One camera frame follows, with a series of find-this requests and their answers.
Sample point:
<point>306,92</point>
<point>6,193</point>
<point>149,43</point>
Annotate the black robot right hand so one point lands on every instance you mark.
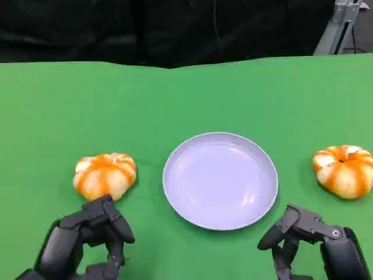
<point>335,248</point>

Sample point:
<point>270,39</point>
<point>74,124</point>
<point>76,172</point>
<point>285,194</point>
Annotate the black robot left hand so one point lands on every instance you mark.
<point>65,242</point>

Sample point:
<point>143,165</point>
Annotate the orange and white toy bread roll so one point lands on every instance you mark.
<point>345,173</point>
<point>103,175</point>

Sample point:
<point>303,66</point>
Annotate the lilac plate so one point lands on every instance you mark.
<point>220,181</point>

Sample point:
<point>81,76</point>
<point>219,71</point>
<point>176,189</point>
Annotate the green table cloth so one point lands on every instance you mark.
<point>116,111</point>

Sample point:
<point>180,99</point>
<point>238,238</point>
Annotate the black backdrop curtain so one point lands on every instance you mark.
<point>145,29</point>

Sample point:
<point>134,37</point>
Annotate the grey metal frame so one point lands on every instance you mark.
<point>335,32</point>

